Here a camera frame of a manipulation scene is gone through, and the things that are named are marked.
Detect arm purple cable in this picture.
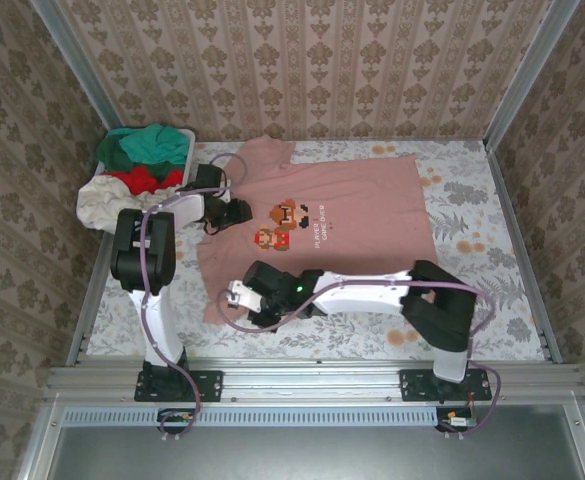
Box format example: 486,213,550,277
139,153,249,444
220,280,502,440

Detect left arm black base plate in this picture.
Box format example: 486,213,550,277
134,369,223,403

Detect dark green t-shirt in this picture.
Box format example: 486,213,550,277
95,128,186,184

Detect floral table cover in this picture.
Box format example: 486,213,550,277
86,139,546,360

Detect cream t-shirt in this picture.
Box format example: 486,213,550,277
75,175,173,232

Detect aluminium frame post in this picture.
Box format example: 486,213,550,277
31,0,138,156
482,0,581,151

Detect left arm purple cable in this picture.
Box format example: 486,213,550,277
139,153,249,444

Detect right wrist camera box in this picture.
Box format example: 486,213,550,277
223,279,264,315

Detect grey metal panel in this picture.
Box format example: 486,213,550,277
46,404,585,480

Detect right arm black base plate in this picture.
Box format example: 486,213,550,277
399,368,493,403

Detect grey slotted cable duct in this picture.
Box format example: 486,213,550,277
63,405,476,427

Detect pink printed t-shirt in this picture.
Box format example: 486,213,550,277
195,137,441,327

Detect aluminium mounting rail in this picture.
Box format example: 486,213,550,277
46,358,585,401

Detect small circuit board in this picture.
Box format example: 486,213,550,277
441,412,478,430
159,410,196,426

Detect aluminium table side rail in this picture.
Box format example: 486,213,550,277
486,149,563,364
66,149,143,366

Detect red t-shirt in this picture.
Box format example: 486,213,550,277
102,166,186,196

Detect white plastic laundry basket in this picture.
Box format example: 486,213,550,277
94,127,197,236

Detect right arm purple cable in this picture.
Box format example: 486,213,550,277
220,280,502,440

